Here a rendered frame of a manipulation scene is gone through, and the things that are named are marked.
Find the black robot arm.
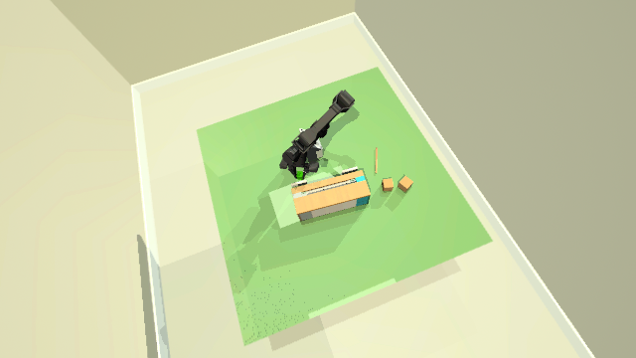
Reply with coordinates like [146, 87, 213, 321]
[282, 90, 355, 163]

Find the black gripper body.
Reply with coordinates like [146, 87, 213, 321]
[279, 154, 319, 173]

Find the tan rectangular block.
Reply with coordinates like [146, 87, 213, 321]
[397, 176, 413, 192]

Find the small tan cardboard box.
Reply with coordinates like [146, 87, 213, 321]
[382, 179, 394, 191]

